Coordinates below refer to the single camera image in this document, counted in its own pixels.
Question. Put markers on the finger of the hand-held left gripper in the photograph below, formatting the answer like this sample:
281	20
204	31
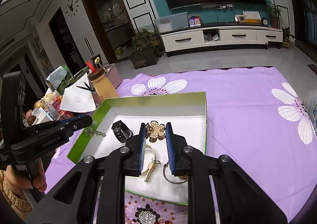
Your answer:
71	119
74	123

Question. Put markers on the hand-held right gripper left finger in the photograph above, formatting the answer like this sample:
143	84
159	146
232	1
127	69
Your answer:
142	149

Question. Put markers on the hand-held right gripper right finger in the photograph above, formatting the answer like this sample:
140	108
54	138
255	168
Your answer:
170	149

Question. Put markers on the gold flower hair clip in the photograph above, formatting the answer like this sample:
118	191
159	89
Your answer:
154	130

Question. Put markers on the cream wristwatch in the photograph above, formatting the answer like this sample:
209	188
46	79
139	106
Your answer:
149	172

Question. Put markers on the black wristwatch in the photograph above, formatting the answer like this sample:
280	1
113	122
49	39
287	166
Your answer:
118	135

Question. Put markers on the green cardboard box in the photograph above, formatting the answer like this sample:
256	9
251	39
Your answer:
188	125

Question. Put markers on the silver bangle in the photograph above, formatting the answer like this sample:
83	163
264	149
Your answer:
173	182

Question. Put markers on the person's left hand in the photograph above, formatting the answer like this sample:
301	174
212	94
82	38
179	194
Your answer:
39	177

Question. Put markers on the pink yogurt cup pack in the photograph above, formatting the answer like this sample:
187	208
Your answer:
62	107

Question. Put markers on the white paper sheet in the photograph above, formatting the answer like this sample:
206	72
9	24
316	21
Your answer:
76	97

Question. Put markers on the pen holder with pens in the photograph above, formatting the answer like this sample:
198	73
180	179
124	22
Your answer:
95	96

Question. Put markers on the light blue towel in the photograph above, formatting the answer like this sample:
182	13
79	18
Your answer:
56	76

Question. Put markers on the red stapler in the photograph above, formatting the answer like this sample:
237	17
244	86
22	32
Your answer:
90	66

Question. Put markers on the mauve storage box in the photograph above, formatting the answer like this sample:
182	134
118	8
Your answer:
115	75

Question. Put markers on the purple floral tablecloth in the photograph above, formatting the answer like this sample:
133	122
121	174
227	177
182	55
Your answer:
247	127

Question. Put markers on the large leafy potted plant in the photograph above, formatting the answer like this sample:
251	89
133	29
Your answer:
143	41

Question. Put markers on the clear plastic storage box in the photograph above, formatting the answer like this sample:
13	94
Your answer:
171	22

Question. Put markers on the white TV cabinet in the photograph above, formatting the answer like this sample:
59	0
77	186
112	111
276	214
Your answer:
235	36

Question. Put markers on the white plastic bag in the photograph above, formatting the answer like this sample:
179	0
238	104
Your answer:
310	107

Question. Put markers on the small white device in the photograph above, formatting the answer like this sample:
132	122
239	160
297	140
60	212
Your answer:
240	18

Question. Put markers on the white power strip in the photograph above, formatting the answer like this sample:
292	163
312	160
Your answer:
210	5

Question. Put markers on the yellow and white box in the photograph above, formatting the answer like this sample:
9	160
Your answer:
252	17

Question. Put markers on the small alarm clock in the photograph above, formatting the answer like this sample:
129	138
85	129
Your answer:
264	21

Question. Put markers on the small potted plant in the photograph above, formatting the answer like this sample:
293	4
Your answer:
287	38

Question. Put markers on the tall potted plant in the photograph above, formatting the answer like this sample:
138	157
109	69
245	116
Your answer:
274	18

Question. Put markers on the black wall clock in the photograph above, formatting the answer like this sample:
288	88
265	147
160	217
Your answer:
72	7

